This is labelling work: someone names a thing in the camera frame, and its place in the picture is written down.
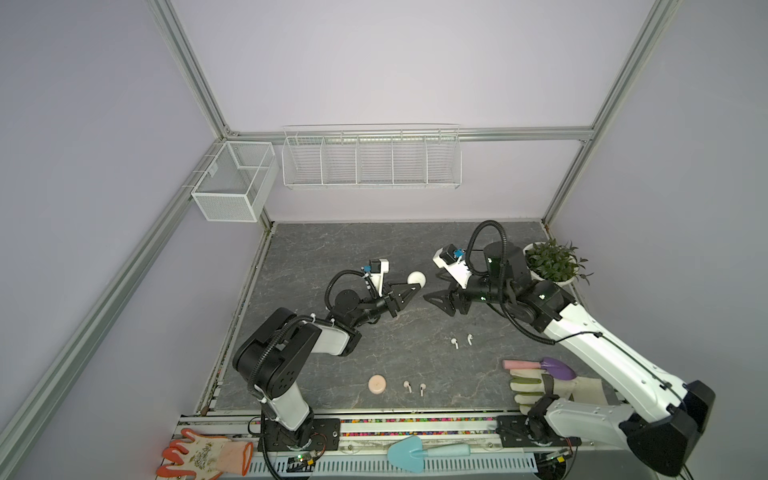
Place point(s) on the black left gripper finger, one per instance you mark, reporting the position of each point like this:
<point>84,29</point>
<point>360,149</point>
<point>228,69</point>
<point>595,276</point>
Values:
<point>403,301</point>
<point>405,289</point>

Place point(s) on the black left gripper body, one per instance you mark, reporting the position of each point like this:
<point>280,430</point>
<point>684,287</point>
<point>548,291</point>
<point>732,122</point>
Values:
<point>389,304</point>

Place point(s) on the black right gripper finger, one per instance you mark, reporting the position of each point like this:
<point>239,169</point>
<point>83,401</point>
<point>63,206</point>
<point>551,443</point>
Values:
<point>444,300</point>
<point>446,276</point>

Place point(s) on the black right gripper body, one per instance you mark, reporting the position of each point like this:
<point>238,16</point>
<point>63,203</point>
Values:
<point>463,299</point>

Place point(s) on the white earbud charging case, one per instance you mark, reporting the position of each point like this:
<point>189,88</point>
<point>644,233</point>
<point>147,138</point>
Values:
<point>417,278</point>

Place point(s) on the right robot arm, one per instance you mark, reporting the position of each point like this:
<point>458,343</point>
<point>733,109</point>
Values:
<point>662,417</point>

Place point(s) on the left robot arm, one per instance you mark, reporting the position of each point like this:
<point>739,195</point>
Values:
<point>272,358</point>

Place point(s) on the pink earbud charging case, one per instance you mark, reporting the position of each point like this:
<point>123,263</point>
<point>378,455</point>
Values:
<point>377,384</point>

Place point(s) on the potted green plant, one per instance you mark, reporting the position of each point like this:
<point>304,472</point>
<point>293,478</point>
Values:
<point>556,262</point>

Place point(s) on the purple pink garden trowel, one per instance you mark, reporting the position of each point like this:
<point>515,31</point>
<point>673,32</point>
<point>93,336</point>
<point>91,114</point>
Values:
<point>555,368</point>

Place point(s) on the teal garden trowel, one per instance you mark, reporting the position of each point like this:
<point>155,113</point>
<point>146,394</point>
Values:
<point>410,455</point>

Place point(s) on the green circuit board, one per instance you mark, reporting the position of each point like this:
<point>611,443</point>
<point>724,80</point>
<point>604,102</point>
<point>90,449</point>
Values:
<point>301,464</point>

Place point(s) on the white mesh box basket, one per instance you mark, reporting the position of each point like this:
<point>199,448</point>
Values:
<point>237,182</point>

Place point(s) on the red white work glove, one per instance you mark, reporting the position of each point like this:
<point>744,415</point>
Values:
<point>200,456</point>

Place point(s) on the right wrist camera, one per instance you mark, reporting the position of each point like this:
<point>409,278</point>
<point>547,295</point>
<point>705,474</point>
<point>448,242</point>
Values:
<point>451,259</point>

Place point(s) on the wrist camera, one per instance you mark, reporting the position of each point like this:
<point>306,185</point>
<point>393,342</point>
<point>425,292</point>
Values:
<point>377,271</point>
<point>451,259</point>

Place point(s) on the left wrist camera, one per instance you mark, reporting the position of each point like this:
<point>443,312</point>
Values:
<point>377,271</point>

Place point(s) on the white wire shelf basket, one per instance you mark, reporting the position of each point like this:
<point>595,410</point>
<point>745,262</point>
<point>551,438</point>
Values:
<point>376,156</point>

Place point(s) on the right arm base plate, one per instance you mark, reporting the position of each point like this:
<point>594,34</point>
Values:
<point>516,433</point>

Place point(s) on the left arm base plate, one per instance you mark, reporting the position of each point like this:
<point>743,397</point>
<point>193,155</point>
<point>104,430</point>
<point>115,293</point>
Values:
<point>314,434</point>

